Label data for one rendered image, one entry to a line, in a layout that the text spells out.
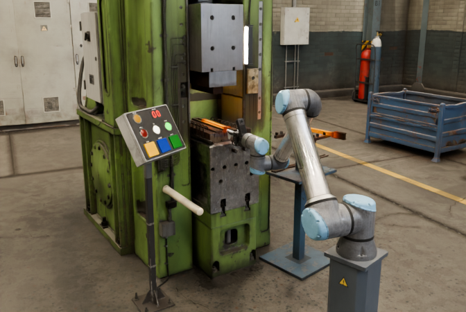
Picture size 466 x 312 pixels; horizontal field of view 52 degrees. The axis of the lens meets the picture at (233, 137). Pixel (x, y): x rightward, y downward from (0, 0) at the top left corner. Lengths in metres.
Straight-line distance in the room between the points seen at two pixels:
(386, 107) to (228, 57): 4.01
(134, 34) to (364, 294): 2.09
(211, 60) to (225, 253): 1.28
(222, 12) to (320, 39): 7.83
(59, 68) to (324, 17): 5.63
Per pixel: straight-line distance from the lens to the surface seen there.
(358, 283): 2.33
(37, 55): 8.00
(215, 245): 3.18
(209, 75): 2.91
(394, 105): 6.61
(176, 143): 2.67
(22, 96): 8.05
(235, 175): 3.07
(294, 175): 3.17
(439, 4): 11.69
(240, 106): 3.27
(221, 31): 2.93
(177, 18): 2.95
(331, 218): 2.15
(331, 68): 10.92
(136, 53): 3.24
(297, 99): 2.32
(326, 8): 10.75
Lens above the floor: 1.66
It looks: 14 degrees down
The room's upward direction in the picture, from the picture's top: straight up
